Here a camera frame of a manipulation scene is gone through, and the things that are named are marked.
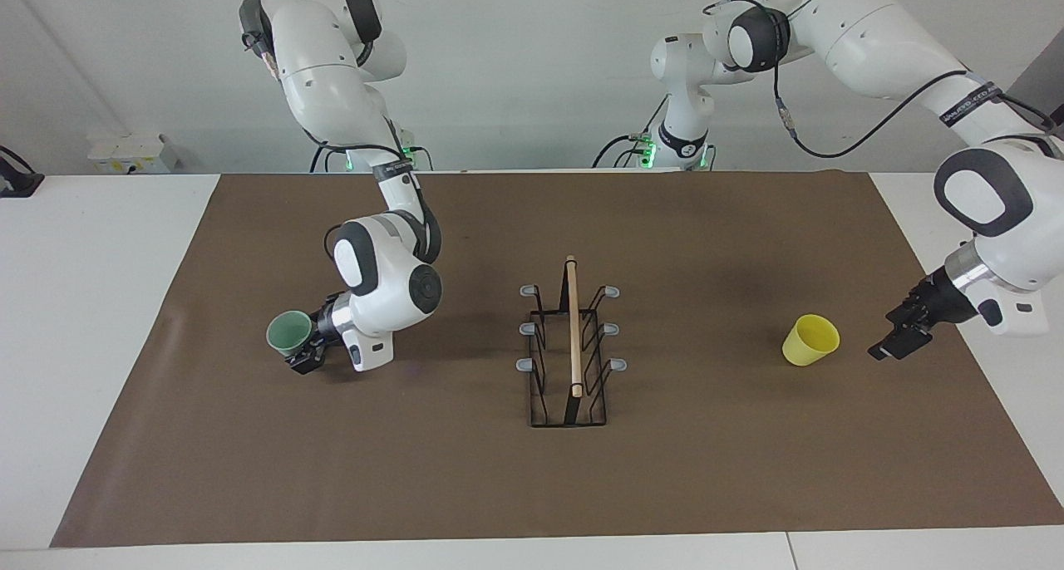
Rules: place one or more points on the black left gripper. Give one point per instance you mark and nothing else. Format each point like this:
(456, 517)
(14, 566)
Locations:
(931, 304)

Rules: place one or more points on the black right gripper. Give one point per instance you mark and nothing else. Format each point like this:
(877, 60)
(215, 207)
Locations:
(328, 329)

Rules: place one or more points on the pale green plastic cup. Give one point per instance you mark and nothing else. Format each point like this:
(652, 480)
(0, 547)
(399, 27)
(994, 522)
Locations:
(288, 333)

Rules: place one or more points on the yellow plastic cup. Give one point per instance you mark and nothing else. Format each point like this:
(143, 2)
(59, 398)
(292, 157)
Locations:
(808, 344)

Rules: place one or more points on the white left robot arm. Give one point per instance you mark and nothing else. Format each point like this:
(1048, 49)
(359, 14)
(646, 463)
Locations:
(881, 46)

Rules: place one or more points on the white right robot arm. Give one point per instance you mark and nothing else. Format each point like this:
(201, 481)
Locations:
(382, 279)

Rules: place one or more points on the brown table mat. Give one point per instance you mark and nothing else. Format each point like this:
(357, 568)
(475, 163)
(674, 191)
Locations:
(416, 470)

